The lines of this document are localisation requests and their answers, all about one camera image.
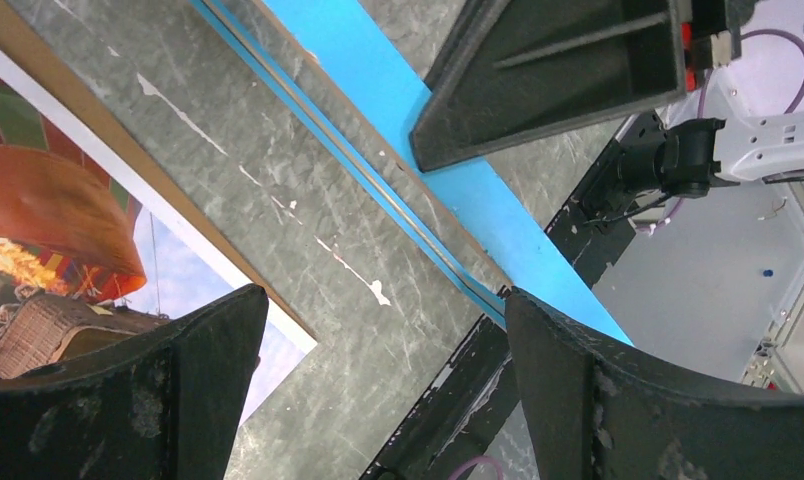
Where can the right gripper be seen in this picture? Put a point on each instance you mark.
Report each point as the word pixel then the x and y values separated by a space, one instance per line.
pixel 512 72

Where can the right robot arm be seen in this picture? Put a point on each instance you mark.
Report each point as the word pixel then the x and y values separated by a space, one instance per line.
pixel 689 159

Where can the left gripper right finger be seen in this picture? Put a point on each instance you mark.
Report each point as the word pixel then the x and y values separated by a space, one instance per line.
pixel 597 408

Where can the hot air balloon photo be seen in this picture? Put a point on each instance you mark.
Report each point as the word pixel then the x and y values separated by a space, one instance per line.
pixel 77 220

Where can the blue picture frame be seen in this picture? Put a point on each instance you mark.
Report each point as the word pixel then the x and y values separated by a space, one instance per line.
pixel 344 43

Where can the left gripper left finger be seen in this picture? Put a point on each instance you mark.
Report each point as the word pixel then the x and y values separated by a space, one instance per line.
pixel 165 404

